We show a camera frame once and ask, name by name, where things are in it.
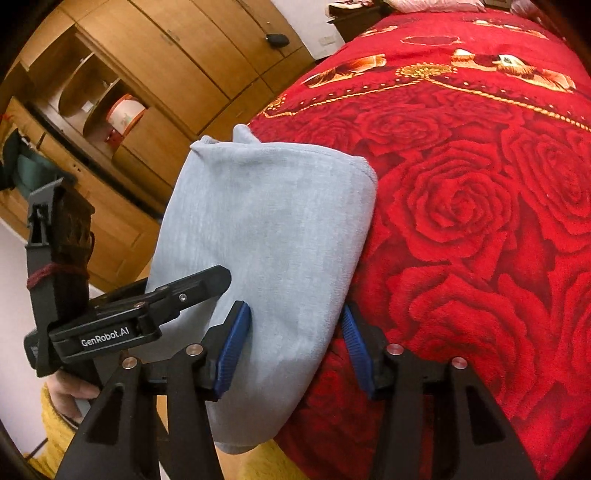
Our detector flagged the grey pants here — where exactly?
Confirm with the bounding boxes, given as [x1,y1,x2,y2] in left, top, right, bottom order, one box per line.
[136,125,378,454]

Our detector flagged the yellow fuzzy pyjama clothing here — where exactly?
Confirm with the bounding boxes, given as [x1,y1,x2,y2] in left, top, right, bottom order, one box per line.
[28,382,307,480]

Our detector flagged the person's left hand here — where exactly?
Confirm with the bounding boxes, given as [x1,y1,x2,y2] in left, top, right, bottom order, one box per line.
[46,370,100,425]

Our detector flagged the dark green hanging garment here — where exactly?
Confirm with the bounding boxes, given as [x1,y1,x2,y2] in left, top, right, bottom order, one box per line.
[1,129,76,199]

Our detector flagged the white red container on shelf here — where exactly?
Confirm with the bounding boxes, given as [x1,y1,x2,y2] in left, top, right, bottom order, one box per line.
[106,94,147,137]

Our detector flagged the wooden wardrobe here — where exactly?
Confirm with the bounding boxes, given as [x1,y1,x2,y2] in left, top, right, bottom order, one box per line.
[1,0,312,290]

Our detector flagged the red floral bed blanket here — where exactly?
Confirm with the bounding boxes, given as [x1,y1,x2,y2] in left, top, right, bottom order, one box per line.
[250,10,590,479]

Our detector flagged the dark wooden nightstand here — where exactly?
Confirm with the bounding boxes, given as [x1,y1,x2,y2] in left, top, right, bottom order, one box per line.
[329,4,393,43]

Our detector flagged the clothes on nightstand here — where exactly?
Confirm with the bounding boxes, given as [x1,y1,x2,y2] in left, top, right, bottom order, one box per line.
[327,0,374,16]

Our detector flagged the white pillow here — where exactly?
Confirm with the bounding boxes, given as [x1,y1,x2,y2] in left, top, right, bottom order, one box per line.
[386,0,486,14]

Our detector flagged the pink checked quilt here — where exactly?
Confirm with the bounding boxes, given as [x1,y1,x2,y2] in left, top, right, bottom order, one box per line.
[510,0,541,18]

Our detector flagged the black wardrobe door handle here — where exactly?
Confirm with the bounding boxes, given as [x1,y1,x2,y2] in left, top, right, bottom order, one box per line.
[266,33,290,49]

